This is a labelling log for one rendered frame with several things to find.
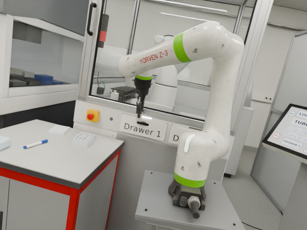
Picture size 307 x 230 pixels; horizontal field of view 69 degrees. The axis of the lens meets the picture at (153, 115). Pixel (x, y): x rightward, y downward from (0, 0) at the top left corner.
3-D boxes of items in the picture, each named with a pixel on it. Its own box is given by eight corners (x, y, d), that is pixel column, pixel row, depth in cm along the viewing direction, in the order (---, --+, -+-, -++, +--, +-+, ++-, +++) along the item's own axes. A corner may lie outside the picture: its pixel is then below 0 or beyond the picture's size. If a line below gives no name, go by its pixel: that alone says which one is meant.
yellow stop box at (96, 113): (95, 122, 140) (97, 112, 139) (85, 120, 141) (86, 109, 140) (98, 121, 145) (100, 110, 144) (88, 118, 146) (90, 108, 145)
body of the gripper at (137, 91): (138, 82, 129) (136, 96, 134) (134, 87, 122) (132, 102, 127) (150, 85, 128) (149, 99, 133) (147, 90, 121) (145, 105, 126)
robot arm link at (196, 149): (214, 180, 91) (224, 135, 87) (194, 191, 79) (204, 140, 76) (187, 168, 99) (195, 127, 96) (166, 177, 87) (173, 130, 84)
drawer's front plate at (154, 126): (163, 141, 138) (167, 124, 136) (119, 130, 142) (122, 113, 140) (164, 140, 140) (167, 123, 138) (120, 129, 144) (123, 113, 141)
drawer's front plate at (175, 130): (214, 154, 134) (219, 136, 132) (167, 142, 138) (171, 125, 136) (214, 153, 136) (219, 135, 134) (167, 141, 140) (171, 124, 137)
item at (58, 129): (63, 135, 131) (63, 132, 130) (48, 132, 130) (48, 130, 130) (70, 129, 143) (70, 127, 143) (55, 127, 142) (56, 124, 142)
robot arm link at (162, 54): (192, 60, 94) (185, 33, 91) (177, 65, 85) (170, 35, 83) (132, 76, 118) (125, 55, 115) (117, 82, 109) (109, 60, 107)
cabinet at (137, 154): (199, 269, 150) (230, 159, 135) (59, 226, 163) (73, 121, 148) (196, 196, 243) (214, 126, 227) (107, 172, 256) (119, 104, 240)
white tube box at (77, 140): (87, 147, 120) (87, 140, 119) (71, 144, 120) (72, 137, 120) (94, 140, 132) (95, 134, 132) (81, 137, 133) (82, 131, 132)
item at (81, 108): (228, 159, 135) (235, 136, 132) (73, 121, 148) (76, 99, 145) (213, 126, 228) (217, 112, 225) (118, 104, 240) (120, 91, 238)
